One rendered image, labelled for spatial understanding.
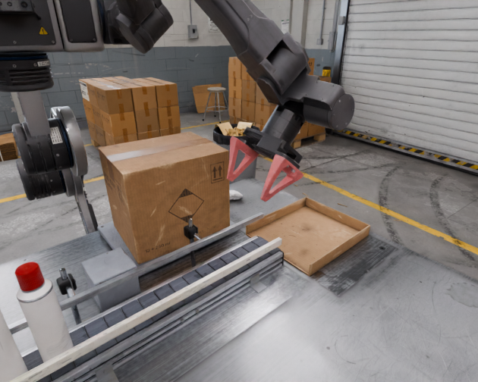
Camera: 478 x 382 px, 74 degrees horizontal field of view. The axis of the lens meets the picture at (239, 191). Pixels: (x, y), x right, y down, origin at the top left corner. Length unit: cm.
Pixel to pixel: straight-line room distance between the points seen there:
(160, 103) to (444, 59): 319
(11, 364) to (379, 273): 83
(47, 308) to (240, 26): 54
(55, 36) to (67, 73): 495
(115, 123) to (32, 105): 282
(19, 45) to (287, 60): 64
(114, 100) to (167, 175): 292
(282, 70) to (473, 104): 384
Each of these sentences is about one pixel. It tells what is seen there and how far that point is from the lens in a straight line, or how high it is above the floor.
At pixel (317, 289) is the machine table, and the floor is 83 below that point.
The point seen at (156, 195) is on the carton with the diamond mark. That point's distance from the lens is 85.
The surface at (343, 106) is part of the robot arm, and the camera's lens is 53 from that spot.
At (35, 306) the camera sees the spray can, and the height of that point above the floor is 103.
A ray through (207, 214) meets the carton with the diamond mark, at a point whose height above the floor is 94.
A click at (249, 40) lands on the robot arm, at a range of 51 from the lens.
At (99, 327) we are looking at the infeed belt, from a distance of 76.
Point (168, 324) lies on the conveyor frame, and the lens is 75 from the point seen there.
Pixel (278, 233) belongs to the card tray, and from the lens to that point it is 105.
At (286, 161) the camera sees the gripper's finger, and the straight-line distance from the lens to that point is 50.
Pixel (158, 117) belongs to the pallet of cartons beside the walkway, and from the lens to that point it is 393.
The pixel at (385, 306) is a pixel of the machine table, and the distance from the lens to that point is 88.
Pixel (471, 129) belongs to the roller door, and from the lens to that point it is 432.
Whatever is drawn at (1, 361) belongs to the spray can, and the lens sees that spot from 68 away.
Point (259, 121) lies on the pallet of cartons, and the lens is 407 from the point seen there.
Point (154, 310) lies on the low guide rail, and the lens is 71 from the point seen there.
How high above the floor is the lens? 142
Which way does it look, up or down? 26 degrees down
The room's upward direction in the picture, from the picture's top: straight up
